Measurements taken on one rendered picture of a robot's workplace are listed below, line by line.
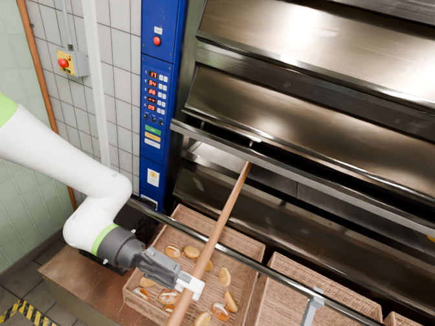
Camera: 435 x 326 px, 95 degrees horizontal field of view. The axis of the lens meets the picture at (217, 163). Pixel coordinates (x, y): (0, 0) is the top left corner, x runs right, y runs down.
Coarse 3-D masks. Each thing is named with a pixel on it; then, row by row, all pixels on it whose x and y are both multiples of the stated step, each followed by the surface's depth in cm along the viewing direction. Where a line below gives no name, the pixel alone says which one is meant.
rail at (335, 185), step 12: (180, 120) 77; (204, 132) 74; (228, 144) 73; (240, 144) 73; (264, 156) 70; (288, 168) 69; (300, 168) 69; (324, 180) 66; (348, 192) 65; (360, 192) 65; (384, 204) 63; (408, 216) 62; (420, 216) 62; (432, 228) 61
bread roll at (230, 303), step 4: (228, 292) 105; (224, 296) 105; (228, 296) 104; (232, 296) 106; (224, 300) 104; (228, 300) 102; (232, 300) 102; (224, 304) 104; (228, 304) 102; (232, 304) 101; (236, 304) 103; (228, 308) 102; (232, 308) 101; (236, 308) 101
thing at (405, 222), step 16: (176, 128) 77; (208, 128) 86; (208, 144) 75; (224, 144) 74; (256, 144) 86; (256, 160) 71; (288, 160) 79; (288, 176) 70; (320, 176) 74; (336, 176) 80; (336, 192) 66; (368, 192) 74; (384, 192) 79; (368, 208) 65; (416, 208) 74; (416, 224) 62
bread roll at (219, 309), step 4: (212, 304) 102; (216, 304) 101; (220, 304) 101; (212, 308) 100; (216, 308) 99; (220, 308) 99; (224, 308) 99; (216, 312) 98; (220, 312) 98; (224, 312) 98; (228, 312) 99; (216, 316) 99; (220, 316) 98; (224, 316) 98; (228, 316) 98; (224, 320) 98
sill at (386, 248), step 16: (192, 160) 101; (208, 160) 105; (224, 176) 99; (256, 192) 96; (272, 192) 96; (288, 208) 94; (304, 208) 92; (320, 208) 94; (336, 224) 89; (352, 224) 90; (368, 240) 87; (384, 240) 87; (400, 256) 85; (416, 256) 84; (432, 256) 86; (432, 272) 84
